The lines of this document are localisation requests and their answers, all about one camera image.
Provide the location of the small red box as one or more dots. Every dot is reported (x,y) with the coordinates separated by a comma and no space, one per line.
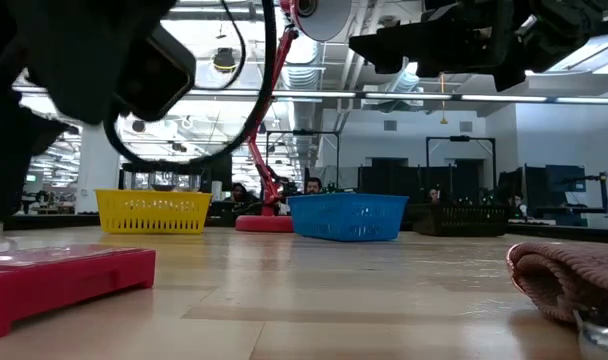
(59,285)

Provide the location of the black plastic basket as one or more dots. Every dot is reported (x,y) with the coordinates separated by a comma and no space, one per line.
(461,220)

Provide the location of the black background gantry frame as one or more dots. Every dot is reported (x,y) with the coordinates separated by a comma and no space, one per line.
(459,138)

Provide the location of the silver ventilation duct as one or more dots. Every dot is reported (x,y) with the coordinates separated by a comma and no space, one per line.
(406,82)

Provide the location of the pink knitted cloth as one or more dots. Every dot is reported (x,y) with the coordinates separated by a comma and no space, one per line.
(569,280)

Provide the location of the blue background screen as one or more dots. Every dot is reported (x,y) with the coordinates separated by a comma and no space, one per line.
(566,177)

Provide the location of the hourglass with green sand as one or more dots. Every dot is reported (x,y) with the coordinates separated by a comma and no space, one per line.
(134,180)

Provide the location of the hourglass with blue sand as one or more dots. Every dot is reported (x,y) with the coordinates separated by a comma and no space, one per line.
(164,182)

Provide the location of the horizontal rig frame bar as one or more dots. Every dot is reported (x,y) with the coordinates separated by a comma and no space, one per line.
(409,96)

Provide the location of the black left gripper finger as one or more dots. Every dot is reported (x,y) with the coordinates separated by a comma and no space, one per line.
(9,150)

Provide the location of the black computer monitor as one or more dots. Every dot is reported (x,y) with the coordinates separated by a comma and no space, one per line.
(219,175)

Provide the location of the blue plastic basket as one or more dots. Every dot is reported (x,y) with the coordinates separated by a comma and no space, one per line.
(349,217)

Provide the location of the black table frame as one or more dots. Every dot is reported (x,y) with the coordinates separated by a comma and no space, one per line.
(559,231)

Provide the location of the black ceiling fixture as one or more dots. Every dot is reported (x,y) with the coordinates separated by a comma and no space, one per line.
(225,59)

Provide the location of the yellow plastic basket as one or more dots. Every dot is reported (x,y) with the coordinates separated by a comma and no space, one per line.
(151,212)

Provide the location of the white building column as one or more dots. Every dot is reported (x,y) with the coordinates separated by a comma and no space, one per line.
(99,175)

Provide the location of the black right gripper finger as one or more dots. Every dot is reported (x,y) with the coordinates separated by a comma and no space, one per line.
(384,50)

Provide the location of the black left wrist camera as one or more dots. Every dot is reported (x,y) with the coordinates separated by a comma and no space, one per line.
(159,70)

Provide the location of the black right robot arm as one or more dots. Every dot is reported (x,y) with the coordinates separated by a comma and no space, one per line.
(559,30)

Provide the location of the black background robot arm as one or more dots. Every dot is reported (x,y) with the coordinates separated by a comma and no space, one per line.
(604,195)

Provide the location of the red desk lamp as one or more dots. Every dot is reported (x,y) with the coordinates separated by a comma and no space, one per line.
(264,224)

